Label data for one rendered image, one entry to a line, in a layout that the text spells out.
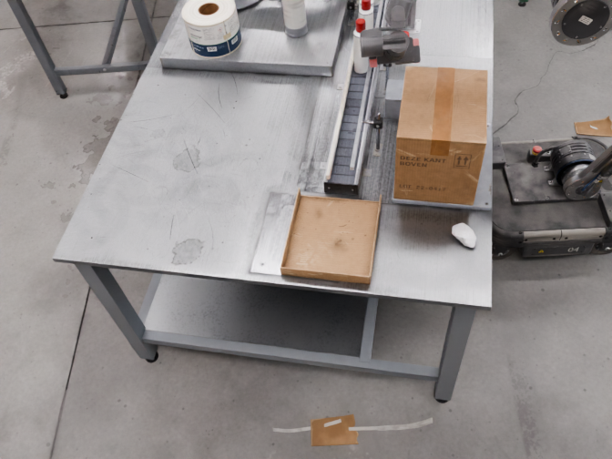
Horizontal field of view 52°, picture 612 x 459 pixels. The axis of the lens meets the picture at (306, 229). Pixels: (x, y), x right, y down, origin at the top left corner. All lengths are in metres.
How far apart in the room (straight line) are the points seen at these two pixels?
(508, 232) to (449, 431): 0.82
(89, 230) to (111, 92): 1.91
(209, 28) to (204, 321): 1.10
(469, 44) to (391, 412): 1.43
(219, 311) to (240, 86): 0.87
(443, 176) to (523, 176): 1.04
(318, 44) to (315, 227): 0.82
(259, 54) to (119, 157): 0.65
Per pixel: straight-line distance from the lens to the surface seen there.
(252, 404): 2.55
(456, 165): 1.80
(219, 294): 2.54
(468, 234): 1.87
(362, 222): 1.90
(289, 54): 2.41
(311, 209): 1.94
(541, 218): 2.75
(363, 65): 2.27
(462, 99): 1.85
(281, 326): 2.42
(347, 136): 2.08
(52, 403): 2.81
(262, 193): 2.01
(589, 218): 2.80
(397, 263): 1.82
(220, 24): 2.38
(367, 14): 2.30
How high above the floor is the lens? 2.36
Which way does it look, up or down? 54 degrees down
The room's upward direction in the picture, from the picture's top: 8 degrees counter-clockwise
